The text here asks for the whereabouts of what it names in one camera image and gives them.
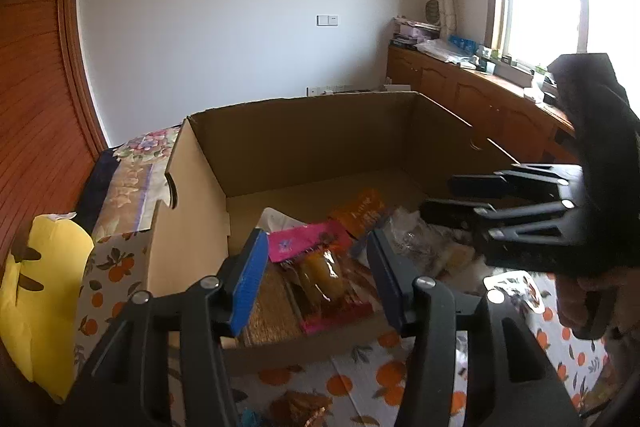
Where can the white snack packet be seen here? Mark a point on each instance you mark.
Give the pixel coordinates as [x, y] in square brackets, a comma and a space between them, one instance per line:
[277, 219]

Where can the teal candy wrapper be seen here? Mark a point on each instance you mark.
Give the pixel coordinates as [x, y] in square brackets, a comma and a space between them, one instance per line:
[251, 419]

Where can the white wall outlet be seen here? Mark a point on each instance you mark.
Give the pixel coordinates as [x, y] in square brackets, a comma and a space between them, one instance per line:
[327, 90]

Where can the wooden slatted wardrobe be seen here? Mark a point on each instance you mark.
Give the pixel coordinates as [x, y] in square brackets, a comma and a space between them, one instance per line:
[35, 82]

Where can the pink packet with yellow snack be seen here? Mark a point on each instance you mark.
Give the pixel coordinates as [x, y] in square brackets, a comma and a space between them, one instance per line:
[317, 279]

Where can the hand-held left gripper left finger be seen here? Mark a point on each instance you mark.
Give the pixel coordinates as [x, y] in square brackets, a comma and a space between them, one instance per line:
[250, 279]

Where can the stack of small boxes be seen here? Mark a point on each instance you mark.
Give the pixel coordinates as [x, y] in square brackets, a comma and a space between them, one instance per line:
[412, 32]

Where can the tissue box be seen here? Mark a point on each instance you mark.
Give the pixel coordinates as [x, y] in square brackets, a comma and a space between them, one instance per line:
[534, 87]

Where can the orange brown snack packet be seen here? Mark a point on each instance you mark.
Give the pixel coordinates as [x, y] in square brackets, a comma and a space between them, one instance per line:
[306, 407]

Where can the person's right hand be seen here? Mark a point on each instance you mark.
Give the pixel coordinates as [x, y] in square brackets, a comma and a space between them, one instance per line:
[575, 302]

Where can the orange print tablecloth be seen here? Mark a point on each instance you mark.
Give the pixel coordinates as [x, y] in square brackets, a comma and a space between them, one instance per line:
[370, 382]

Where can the brown cardboard box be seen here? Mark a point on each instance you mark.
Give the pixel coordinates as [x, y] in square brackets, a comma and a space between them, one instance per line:
[310, 142]

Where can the yellow plush toy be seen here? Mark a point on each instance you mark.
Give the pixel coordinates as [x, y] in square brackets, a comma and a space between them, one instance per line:
[45, 307]

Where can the clear bag of snacks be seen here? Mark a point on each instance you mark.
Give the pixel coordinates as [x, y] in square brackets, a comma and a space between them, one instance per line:
[425, 242]

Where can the white wall switch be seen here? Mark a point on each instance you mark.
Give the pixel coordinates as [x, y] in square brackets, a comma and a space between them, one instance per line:
[327, 20]

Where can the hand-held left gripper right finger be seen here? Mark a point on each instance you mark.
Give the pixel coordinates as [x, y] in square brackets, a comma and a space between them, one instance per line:
[387, 282]

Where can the folded floral blanket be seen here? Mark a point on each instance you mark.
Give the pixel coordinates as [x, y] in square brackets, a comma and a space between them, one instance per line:
[130, 177]

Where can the wooden counter cabinet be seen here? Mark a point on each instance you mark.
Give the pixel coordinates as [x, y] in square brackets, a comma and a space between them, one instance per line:
[450, 92]

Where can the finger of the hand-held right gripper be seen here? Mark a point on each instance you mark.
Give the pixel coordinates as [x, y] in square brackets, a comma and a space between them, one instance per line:
[447, 213]
[475, 186]

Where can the clear plastic bag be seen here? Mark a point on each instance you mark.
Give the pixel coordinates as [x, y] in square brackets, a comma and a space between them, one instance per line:
[442, 52]

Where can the blue packets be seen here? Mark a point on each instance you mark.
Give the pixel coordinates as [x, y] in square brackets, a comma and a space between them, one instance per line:
[461, 42]

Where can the oval woven fan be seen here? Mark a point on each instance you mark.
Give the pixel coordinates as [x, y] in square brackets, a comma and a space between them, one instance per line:
[433, 12]

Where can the brown woven snack packet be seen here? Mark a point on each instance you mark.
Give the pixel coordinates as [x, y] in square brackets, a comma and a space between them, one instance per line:
[272, 314]

